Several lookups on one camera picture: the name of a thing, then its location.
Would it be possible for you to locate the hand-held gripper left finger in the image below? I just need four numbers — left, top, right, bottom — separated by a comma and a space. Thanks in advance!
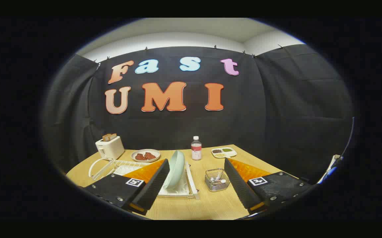
84, 159, 170, 215

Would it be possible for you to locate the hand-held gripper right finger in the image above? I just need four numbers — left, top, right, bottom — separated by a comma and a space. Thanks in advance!
224, 158, 312, 215

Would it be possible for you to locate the metal wire basket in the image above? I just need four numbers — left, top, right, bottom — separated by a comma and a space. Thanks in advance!
205, 168, 231, 192

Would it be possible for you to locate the white wire dish rack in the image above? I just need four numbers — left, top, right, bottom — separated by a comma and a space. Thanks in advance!
88, 157, 200, 200

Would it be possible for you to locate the light green plate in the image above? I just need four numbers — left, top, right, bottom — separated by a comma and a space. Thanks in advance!
163, 150, 185, 190

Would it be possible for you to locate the beige plate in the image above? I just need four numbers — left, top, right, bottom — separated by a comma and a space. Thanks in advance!
131, 149, 161, 163

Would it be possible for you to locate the white divided food tray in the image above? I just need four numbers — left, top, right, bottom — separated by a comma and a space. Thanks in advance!
211, 147, 237, 158

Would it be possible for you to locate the white toaster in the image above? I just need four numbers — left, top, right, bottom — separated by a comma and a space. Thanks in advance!
95, 136, 125, 161

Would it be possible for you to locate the clear bottle with red label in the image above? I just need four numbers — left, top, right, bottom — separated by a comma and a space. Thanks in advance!
191, 136, 202, 161

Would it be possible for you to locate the black backdrop cloth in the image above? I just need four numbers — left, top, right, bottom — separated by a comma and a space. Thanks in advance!
42, 44, 355, 182

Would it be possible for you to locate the white and blue object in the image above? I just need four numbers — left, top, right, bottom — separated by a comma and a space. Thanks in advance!
316, 154, 343, 184

